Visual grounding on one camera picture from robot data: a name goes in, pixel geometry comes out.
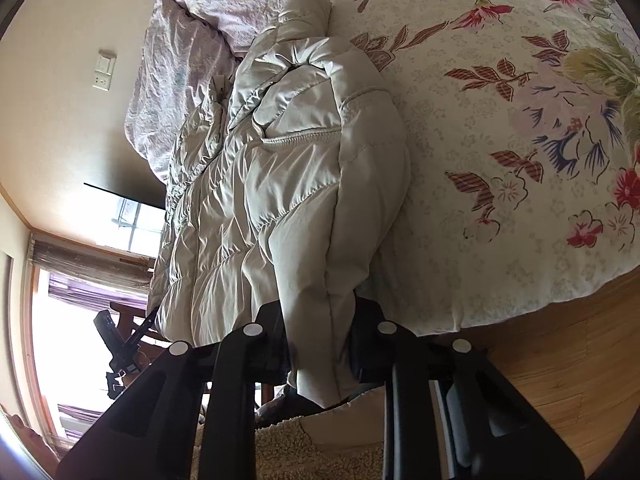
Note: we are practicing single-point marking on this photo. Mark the white wall switch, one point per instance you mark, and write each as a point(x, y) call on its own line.
point(105, 63)

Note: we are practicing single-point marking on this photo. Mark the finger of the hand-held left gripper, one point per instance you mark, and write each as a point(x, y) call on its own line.
point(144, 325)

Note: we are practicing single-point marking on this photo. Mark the beige shaggy rug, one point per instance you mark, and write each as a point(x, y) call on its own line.
point(280, 452)

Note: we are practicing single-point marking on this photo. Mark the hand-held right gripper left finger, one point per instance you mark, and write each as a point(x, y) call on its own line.
point(235, 400)

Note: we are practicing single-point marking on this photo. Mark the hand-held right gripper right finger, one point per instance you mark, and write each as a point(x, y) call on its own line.
point(415, 410)

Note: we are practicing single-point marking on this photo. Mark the white wall socket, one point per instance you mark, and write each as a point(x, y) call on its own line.
point(101, 82)

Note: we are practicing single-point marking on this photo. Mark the bright window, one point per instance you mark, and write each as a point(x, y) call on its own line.
point(65, 350)

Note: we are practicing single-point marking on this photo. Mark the beige puffer jacket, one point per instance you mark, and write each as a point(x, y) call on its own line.
point(280, 210)

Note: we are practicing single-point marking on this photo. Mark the floral bedsheet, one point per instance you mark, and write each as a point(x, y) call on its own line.
point(500, 160)

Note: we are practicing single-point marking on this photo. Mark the bamboo roller blind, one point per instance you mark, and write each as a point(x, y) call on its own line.
point(85, 260)

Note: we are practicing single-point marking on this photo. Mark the lilac crinkled pillow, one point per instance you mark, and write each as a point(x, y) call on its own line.
point(170, 75)

